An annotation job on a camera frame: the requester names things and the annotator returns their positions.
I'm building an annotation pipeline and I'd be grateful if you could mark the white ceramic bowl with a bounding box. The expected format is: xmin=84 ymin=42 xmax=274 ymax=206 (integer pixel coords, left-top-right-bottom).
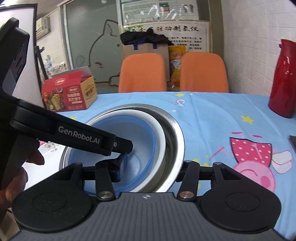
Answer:
xmin=89 ymin=109 xmax=167 ymax=179

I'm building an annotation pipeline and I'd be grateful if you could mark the glass door with cat drawing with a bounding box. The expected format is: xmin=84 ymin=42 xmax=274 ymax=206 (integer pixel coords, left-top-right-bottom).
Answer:
xmin=63 ymin=1 xmax=122 ymax=93

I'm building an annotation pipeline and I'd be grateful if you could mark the brown cardboard box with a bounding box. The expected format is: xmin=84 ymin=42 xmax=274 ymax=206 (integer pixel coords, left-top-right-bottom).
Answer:
xmin=122 ymin=43 xmax=170 ymax=82

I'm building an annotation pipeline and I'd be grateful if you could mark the black tripod stand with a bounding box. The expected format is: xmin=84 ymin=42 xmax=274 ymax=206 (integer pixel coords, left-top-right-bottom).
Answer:
xmin=34 ymin=46 xmax=48 ymax=85

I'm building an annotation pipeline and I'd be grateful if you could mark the red thermos jug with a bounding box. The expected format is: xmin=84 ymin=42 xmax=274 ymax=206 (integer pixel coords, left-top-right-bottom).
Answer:
xmin=268 ymin=39 xmax=295 ymax=118

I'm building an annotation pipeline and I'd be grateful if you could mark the white poster with text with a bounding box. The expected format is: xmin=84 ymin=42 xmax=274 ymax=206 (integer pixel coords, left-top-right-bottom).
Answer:
xmin=119 ymin=20 xmax=212 ymax=53

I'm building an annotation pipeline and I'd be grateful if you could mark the white plate floral print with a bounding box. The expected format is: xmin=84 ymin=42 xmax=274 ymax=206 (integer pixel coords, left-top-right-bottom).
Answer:
xmin=23 ymin=142 xmax=65 ymax=190

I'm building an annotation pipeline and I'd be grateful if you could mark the stainless steel bowl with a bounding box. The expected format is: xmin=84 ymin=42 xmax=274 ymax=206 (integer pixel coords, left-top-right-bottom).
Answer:
xmin=59 ymin=104 xmax=186 ymax=194

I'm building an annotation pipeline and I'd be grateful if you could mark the orange chair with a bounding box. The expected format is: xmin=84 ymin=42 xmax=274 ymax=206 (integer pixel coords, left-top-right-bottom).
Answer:
xmin=180 ymin=52 xmax=229 ymax=93
xmin=118 ymin=53 xmax=167 ymax=93

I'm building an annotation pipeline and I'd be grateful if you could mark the upper wall notice poster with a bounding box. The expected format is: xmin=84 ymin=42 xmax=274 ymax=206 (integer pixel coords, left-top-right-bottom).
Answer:
xmin=119 ymin=0 xmax=199 ymax=25

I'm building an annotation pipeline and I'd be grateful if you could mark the yellow snack bag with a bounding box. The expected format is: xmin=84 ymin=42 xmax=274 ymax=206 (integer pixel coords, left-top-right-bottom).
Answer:
xmin=169 ymin=46 xmax=186 ymax=86

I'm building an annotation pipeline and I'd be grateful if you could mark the left orange chair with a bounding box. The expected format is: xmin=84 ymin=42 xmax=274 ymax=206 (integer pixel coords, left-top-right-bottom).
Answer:
xmin=118 ymin=53 xmax=167 ymax=93

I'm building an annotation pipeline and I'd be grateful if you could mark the red cracker box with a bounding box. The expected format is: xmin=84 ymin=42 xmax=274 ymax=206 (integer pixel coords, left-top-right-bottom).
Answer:
xmin=41 ymin=66 xmax=97 ymax=112

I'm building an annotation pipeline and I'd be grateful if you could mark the person's left hand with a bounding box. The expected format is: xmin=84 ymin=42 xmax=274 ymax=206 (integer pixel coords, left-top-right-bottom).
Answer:
xmin=1 ymin=139 xmax=45 ymax=209

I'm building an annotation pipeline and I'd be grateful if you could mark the black cloth on box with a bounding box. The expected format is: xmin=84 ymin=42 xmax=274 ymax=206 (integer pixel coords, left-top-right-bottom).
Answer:
xmin=120 ymin=29 xmax=174 ymax=46

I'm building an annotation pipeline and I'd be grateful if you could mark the wall air conditioner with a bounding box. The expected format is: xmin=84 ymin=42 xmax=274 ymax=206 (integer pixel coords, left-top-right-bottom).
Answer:
xmin=36 ymin=17 xmax=51 ymax=40

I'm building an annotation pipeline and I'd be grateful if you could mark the right orange chair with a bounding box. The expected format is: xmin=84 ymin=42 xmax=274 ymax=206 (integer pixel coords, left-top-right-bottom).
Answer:
xmin=180 ymin=52 xmax=229 ymax=93

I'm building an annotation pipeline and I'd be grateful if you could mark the blue cartoon tablecloth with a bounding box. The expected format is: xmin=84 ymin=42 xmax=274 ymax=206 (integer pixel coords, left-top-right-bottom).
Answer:
xmin=21 ymin=91 xmax=296 ymax=237

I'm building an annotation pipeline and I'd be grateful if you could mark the blue plastic bowl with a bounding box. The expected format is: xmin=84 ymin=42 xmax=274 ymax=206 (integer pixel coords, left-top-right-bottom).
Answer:
xmin=68 ymin=115 xmax=156 ymax=196

